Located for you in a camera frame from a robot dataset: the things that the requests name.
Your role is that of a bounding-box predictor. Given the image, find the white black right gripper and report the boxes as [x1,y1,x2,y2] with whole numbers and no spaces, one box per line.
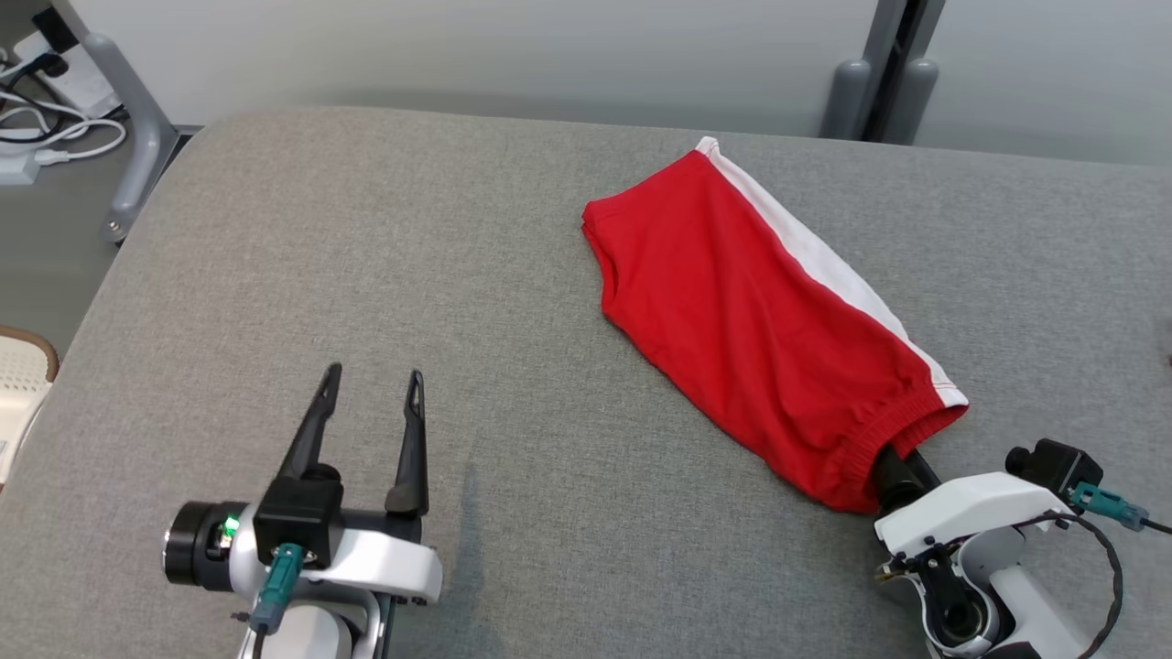
[870,446,1072,559]

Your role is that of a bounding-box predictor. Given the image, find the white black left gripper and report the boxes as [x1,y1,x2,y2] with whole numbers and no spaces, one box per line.
[163,363,444,605]

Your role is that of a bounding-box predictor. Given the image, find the red shorts with white stripe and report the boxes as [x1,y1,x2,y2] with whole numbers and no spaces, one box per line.
[581,135,970,515]

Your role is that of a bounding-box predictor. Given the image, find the white basket with brown rim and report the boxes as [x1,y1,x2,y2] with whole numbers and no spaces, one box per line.
[0,323,61,491]

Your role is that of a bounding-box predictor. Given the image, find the black block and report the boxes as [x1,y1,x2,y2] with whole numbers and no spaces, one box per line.
[35,7,81,54]

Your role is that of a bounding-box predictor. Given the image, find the left teal connector camera cable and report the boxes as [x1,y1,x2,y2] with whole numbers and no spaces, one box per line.
[233,543,306,659]

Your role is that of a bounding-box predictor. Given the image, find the teal connector camera cable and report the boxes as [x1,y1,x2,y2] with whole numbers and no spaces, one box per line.
[1069,482,1172,535]
[233,543,306,659]

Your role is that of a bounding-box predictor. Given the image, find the right teal connector camera cable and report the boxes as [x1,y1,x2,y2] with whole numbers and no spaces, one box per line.
[1069,482,1172,535]

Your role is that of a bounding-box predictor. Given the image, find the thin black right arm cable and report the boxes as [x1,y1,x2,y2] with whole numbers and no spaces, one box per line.
[1012,513,1125,659]

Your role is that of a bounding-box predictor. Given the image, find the grey rounded metal frame leg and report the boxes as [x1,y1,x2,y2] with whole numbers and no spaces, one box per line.
[50,0,181,244]

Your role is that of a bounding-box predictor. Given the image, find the grey partition post with feet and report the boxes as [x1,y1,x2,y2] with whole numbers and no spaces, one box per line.
[818,0,949,146]

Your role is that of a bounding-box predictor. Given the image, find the white cable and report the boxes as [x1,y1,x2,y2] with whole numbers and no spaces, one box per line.
[0,87,127,166]

